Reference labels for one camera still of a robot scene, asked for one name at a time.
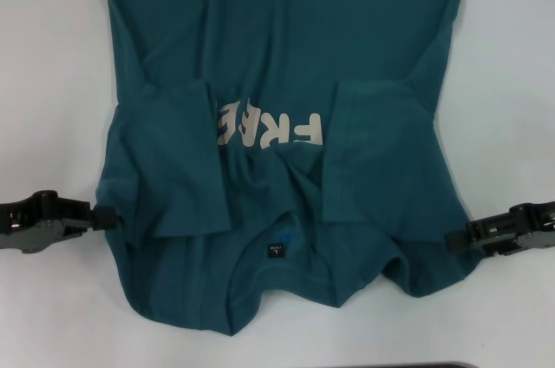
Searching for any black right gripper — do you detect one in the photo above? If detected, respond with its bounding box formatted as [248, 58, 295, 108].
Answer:
[445, 200, 555, 259]

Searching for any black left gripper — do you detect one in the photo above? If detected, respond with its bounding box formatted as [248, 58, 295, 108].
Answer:
[0, 188, 118, 255]

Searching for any teal t-shirt with beige print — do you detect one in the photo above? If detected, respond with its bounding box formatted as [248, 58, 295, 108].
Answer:
[93, 0, 480, 337]

